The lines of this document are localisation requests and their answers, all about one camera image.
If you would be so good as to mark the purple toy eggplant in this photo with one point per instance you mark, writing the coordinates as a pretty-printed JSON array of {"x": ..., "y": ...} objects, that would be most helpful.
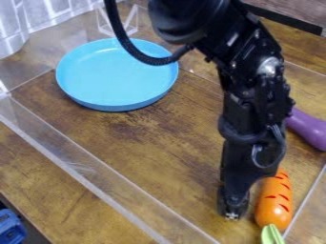
[{"x": 309, "y": 127}]

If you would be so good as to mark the blue plastic plate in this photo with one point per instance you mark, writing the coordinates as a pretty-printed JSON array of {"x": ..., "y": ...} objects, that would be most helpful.
[{"x": 106, "y": 80}]

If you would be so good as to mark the white curtain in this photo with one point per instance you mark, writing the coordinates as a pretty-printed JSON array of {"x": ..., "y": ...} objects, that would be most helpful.
[{"x": 27, "y": 16}]

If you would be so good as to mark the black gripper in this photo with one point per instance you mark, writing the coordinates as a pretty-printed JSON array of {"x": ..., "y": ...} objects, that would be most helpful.
[{"x": 251, "y": 156}]

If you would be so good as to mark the blue object at corner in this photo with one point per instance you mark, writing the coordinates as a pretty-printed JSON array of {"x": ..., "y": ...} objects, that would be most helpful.
[{"x": 12, "y": 231}]

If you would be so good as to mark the black bar in background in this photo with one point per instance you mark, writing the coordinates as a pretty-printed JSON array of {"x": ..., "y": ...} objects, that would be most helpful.
[{"x": 302, "y": 14}]

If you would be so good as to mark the clear acrylic enclosure wall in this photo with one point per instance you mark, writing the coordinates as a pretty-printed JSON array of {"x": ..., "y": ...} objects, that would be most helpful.
[{"x": 147, "y": 213}]

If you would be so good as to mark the orange toy carrot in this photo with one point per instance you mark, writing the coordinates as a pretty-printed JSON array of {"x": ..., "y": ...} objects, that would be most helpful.
[{"x": 274, "y": 207}]

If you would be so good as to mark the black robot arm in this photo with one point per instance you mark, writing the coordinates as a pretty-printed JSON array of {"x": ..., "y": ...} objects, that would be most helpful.
[{"x": 227, "y": 34}]

